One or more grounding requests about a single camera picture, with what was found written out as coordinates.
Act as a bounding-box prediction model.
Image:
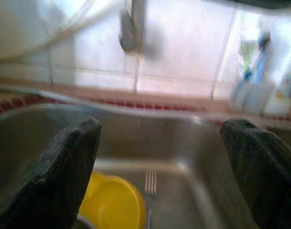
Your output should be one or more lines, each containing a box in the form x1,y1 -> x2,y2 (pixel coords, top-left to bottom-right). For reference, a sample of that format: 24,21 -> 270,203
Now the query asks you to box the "grey metal faucet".
118,0 -> 146,52

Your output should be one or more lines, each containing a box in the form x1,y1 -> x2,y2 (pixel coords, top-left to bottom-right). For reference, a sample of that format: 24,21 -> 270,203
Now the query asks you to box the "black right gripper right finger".
220,118 -> 291,229

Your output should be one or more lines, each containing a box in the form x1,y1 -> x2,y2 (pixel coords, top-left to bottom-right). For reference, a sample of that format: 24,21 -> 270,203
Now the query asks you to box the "stainless steel fork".
144,170 -> 158,229

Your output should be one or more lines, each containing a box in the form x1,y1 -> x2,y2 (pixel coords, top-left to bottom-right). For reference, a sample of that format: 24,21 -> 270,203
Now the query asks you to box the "black wall object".
227,0 -> 291,9

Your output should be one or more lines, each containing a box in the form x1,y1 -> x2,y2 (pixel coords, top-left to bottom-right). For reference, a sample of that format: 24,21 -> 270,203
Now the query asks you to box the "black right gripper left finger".
0,116 -> 102,229

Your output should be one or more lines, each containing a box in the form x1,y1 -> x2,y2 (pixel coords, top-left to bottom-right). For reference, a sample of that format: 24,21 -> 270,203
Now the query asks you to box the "stainless steel sink basin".
0,104 -> 291,229

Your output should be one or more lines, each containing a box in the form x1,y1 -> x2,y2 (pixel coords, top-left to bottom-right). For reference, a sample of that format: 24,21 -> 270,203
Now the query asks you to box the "small clear bottle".
231,31 -> 277,113

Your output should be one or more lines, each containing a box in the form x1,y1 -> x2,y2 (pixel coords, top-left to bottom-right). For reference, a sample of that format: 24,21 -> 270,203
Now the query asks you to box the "white faucet hose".
0,0 -> 129,62

